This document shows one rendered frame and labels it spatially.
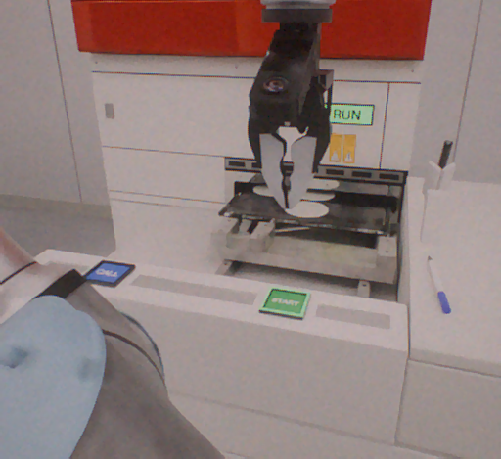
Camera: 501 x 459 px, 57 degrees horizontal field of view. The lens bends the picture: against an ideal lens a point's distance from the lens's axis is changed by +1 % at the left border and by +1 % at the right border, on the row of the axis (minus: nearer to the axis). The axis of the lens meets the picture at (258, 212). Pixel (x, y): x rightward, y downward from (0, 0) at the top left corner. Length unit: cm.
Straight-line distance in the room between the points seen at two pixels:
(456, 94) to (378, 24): 161
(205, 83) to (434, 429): 87
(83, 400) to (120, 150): 114
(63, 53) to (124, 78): 201
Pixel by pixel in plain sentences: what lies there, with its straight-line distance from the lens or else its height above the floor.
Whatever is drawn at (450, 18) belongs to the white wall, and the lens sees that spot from 255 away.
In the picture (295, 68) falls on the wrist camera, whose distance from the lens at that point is 44.
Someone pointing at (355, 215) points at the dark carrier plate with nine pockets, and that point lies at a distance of 103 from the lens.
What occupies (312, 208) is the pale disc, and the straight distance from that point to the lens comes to 105.
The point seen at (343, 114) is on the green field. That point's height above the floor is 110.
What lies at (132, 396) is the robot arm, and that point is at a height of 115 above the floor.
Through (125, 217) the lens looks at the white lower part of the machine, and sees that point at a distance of 138.
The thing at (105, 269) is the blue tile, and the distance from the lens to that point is 70.
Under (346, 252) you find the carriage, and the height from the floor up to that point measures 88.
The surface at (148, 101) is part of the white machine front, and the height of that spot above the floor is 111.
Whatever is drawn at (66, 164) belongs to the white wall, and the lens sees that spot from 345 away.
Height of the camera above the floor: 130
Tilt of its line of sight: 23 degrees down
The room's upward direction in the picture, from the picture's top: straight up
